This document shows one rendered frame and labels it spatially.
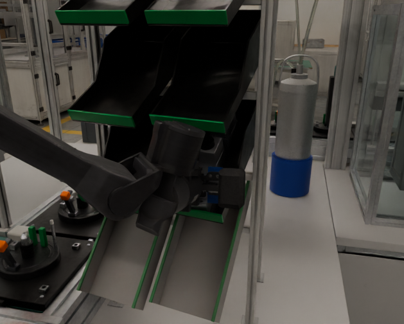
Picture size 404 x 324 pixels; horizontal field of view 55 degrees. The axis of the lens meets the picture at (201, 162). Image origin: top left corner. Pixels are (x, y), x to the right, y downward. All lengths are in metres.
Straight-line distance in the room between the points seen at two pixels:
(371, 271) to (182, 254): 0.76
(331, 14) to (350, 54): 9.42
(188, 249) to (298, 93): 0.79
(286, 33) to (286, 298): 7.14
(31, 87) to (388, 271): 5.38
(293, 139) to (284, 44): 6.55
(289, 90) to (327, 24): 9.76
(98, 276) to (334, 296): 0.58
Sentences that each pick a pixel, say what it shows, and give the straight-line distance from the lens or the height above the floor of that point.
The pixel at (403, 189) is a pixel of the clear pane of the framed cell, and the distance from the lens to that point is 1.42.
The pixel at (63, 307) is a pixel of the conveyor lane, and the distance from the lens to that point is 0.90.
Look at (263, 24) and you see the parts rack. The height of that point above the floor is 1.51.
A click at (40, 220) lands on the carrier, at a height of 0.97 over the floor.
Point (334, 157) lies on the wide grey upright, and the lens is 1.85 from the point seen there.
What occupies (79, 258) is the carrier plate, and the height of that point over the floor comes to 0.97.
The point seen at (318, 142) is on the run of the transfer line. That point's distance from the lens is 1.93.
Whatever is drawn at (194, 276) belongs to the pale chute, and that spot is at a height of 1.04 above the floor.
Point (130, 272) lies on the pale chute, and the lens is 0.83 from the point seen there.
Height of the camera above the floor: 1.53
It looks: 21 degrees down
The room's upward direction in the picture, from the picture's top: straight up
